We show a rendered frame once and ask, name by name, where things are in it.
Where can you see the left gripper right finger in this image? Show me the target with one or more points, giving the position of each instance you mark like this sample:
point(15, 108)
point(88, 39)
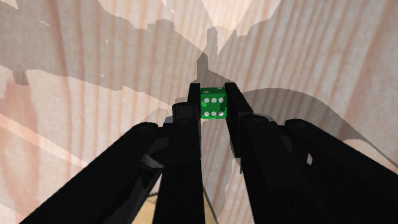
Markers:
point(354, 188)

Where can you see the green die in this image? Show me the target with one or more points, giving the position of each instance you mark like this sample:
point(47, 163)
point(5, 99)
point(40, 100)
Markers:
point(213, 103)

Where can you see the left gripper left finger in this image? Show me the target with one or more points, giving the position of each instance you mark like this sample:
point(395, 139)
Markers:
point(114, 186)

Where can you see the tan square mat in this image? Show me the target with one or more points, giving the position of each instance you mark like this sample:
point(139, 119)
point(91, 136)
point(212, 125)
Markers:
point(145, 215)

